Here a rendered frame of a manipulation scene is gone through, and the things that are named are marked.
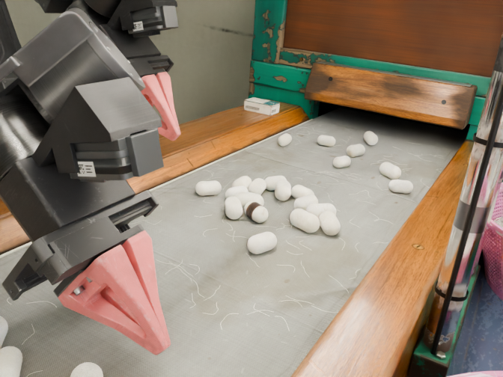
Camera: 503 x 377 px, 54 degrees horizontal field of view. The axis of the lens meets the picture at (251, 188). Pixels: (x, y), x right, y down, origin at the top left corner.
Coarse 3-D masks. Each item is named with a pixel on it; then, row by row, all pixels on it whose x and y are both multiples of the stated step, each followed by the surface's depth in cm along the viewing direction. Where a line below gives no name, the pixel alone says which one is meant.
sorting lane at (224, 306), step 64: (320, 128) 97; (192, 192) 63; (320, 192) 66; (384, 192) 68; (0, 256) 46; (192, 256) 48; (256, 256) 49; (320, 256) 50; (64, 320) 38; (192, 320) 39; (256, 320) 40; (320, 320) 41
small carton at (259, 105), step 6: (246, 102) 95; (252, 102) 94; (258, 102) 93; (264, 102) 94; (270, 102) 94; (276, 102) 94; (246, 108) 95; (252, 108) 94; (258, 108) 94; (264, 108) 93; (270, 108) 92; (276, 108) 94; (270, 114) 93
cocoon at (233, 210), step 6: (228, 198) 57; (234, 198) 57; (228, 204) 56; (234, 204) 56; (240, 204) 57; (228, 210) 56; (234, 210) 55; (240, 210) 56; (228, 216) 56; (234, 216) 56
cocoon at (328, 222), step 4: (324, 212) 56; (328, 212) 55; (332, 212) 56; (320, 216) 56; (324, 216) 55; (328, 216) 55; (332, 216) 55; (320, 220) 55; (324, 220) 54; (328, 220) 54; (332, 220) 54; (336, 220) 54; (320, 224) 55; (324, 224) 54; (328, 224) 54; (332, 224) 54; (336, 224) 54; (340, 224) 54; (324, 228) 54; (328, 228) 54; (332, 228) 54; (336, 228) 54; (340, 228) 54; (324, 232) 54; (328, 232) 54; (332, 232) 54; (336, 232) 54
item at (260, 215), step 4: (248, 204) 57; (244, 208) 57; (256, 208) 56; (260, 208) 56; (264, 208) 56; (256, 212) 55; (260, 212) 55; (264, 212) 55; (252, 216) 56; (256, 216) 55; (260, 216) 55; (264, 216) 55; (256, 220) 56; (260, 220) 55; (264, 220) 56
